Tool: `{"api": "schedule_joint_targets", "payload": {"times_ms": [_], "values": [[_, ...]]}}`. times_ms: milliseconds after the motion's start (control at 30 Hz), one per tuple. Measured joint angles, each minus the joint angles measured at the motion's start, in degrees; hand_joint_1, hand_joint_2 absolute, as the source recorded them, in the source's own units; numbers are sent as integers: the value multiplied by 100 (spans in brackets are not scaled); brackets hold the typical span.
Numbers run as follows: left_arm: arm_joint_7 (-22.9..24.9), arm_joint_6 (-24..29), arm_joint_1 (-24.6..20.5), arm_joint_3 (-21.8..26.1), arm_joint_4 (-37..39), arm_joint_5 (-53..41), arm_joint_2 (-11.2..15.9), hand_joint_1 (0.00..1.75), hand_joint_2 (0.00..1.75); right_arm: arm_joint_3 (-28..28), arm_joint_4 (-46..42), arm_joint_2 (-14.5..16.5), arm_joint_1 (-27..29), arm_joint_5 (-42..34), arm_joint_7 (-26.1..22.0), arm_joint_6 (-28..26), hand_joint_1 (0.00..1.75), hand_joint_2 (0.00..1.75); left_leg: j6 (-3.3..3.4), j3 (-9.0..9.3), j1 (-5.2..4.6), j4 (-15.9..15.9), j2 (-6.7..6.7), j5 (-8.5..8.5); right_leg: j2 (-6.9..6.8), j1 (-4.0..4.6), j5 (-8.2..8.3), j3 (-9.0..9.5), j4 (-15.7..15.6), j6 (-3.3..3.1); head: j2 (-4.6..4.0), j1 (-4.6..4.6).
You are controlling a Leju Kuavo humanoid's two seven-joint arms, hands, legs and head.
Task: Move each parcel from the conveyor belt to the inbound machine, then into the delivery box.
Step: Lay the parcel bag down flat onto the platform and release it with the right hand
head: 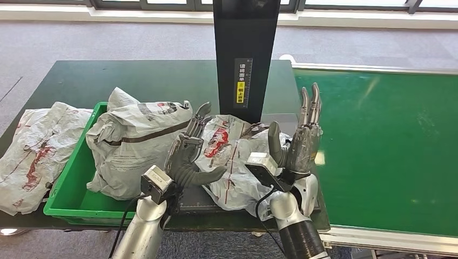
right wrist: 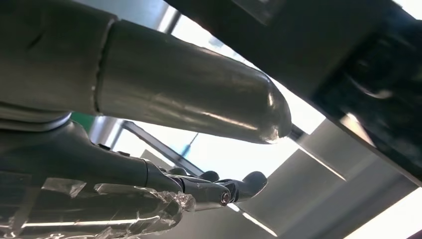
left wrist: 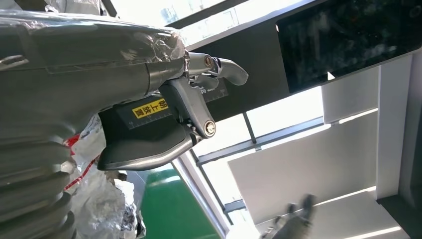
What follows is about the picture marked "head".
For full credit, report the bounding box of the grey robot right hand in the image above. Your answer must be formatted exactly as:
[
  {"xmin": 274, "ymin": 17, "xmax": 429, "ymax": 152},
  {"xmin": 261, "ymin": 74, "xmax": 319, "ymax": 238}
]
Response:
[{"xmin": 267, "ymin": 83, "xmax": 324, "ymax": 176}]

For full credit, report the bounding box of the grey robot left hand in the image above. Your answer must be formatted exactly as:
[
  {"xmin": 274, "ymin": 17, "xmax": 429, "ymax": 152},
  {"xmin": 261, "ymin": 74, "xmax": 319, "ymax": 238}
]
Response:
[{"xmin": 164, "ymin": 102, "xmax": 228, "ymax": 189}]

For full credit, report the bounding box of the white parcel with red logo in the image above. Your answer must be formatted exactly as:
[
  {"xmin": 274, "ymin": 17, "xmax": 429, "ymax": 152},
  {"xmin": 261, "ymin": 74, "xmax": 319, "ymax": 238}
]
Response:
[{"xmin": 194, "ymin": 114, "xmax": 295, "ymax": 222}]

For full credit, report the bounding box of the grey parcel with brown tape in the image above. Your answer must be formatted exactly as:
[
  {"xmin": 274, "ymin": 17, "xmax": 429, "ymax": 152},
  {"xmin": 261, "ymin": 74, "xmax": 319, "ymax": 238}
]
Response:
[{"xmin": 85, "ymin": 101, "xmax": 194, "ymax": 201}]

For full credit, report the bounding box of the green conveyor belt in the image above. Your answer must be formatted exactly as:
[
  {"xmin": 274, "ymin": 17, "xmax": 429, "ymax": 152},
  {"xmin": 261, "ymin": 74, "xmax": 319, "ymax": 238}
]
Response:
[{"xmin": 293, "ymin": 69, "xmax": 458, "ymax": 237}]

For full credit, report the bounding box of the black inbound scanner machine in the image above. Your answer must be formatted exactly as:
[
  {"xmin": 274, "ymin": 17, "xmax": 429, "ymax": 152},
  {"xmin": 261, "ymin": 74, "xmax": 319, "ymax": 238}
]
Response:
[{"xmin": 177, "ymin": 0, "xmax": 321, "ymax": 215}]

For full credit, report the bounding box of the white parcel with red print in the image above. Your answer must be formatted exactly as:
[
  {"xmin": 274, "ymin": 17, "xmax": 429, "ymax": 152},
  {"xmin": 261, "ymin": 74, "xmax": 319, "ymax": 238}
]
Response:
[{"xmin": 0, "ymin": 101, "xmax": 93, "ymax": 216}]

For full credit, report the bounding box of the yellow and black label sticker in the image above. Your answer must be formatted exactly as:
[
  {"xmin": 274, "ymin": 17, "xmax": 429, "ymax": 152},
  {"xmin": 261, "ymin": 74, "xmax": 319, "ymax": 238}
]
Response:
[{"xmin": 233, "ymin": 58, "xmax": 253, "ymax": 109}]

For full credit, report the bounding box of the dark green table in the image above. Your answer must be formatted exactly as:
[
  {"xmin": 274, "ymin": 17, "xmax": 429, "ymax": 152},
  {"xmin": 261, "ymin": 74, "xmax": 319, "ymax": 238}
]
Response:
[{"xmin": 0, "ymin": 59, "xmax": 331, "ymax": 231}]

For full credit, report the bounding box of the green plastic crate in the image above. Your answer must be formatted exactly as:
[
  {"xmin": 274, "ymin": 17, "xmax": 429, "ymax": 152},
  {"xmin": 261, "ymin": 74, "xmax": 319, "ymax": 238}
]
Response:
[{"xmin": 43, "ymin": 101, "xmax": 144, "ymax": 227}]

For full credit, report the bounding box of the pale round table foot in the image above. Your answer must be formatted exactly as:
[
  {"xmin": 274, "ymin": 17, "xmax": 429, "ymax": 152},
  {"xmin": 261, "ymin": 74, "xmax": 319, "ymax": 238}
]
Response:
[{"xmin": 0, "ymin": 227, "xmax": 32, "ymax": 237}]

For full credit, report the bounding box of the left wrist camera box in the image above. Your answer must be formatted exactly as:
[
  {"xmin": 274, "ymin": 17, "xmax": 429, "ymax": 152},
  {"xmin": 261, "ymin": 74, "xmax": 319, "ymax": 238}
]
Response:
[{"xmin": 140, "ymin": 165, "xmax": 174, "ymax": 205}]

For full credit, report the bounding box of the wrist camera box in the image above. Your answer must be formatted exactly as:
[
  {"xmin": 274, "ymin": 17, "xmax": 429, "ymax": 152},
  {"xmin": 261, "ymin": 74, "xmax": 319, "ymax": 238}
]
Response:
[
  {"xmin": 140, "ymin": 165, "xmax": 174, "ymax": 205},
  {"xmin": 245, "ymin": 152, "xmax": 298, "ymax": 194}
]

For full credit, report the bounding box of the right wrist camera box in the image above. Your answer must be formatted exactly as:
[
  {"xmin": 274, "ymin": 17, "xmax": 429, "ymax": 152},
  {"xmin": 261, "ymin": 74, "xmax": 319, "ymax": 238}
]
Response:
[{"xmin": 245, "ymin": 152, "xmax": 298, "ymax": 194}]

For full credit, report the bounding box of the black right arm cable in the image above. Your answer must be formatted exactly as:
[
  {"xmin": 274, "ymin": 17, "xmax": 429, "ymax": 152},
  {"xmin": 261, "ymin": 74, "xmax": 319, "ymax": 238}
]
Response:
[{"xmin": 254, "ymin": 186, "xmax": 287, "ymax": 257}]

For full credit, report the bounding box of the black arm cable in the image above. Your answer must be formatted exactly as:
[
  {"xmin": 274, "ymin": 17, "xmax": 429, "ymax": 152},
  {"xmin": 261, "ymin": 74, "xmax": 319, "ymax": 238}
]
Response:
[
  {"xmin": 254, "ymin": 186, "xmax": 287, "ymax": 257},
  {"xmin": 107, "ymin": 194, "xmax": 145, "ymax": 259}
]

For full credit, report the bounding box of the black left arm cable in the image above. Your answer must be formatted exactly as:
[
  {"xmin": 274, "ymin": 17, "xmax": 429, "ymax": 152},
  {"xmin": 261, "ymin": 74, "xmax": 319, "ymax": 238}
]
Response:
[{"xmin": 107, "ymin": 194, "xmax": 145, "ymax": 259}]

